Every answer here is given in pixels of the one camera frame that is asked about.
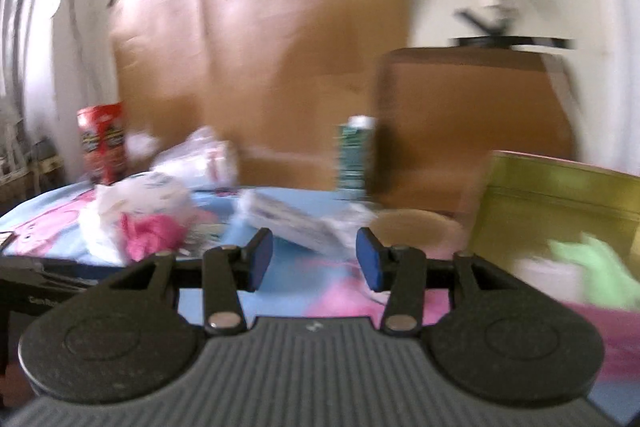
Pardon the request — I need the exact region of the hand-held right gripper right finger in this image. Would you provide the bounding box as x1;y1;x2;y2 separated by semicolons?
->
356;228;531;335

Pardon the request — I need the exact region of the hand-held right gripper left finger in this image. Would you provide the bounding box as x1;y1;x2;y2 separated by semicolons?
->
97;228;274;335

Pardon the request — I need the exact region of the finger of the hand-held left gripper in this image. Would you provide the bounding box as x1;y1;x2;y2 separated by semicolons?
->
0;256;128;290

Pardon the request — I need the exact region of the white blue-label tissue packet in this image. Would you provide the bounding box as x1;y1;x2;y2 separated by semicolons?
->
237;189;378;255

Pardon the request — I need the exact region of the green storage bin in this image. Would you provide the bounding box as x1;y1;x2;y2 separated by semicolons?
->
470;150;640;308

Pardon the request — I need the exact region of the printed cartoon blanket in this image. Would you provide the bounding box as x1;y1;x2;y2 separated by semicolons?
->
0;184;640;423

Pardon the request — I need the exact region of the green drink carton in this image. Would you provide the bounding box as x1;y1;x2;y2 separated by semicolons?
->
334;116;376;200

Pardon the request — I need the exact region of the pink cloth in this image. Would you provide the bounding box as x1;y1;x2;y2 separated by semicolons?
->
120;213;183;263

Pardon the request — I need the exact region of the clear plastic bag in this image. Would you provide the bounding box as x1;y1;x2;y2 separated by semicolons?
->
150;126;240;188

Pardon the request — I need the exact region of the white plastic bag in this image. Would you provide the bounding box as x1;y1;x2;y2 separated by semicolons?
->
80;172;198;265

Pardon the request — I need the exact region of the red snack canister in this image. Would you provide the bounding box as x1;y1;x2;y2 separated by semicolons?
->
76;102;126;185

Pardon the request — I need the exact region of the white crumpled tissue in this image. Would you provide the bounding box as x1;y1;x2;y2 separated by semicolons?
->
125;132;158;158

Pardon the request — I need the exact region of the brown cardboard box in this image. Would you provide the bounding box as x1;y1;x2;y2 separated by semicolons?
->
372;47;576;218

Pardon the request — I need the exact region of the white folded cloth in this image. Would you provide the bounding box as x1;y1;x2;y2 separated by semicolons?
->
515;257;586;303

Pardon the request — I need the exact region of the large brown cardboard sheet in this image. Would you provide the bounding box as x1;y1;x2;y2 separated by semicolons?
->
107;0;416;192

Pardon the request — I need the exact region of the light green cloth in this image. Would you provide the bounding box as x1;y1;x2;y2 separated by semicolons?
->
547;234;640;308

